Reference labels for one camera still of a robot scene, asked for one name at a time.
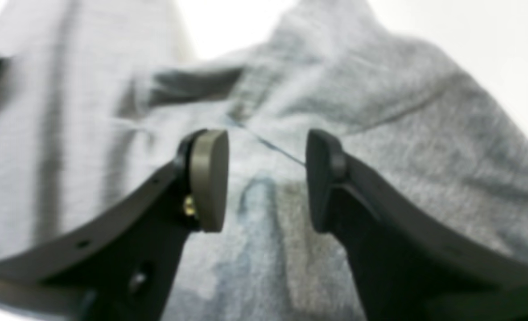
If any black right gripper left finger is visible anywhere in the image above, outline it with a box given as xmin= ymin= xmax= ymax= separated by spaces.
xmin=0 ymin=129 xmax=230 ymax=321

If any grey t-shirt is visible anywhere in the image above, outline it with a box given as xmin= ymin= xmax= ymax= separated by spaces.
xmin=0 ymin=0 xmax=528 ymax=321

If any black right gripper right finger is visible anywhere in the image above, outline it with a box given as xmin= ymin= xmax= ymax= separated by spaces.
xmin=305 ymin=129 xmax=528 ymax=321

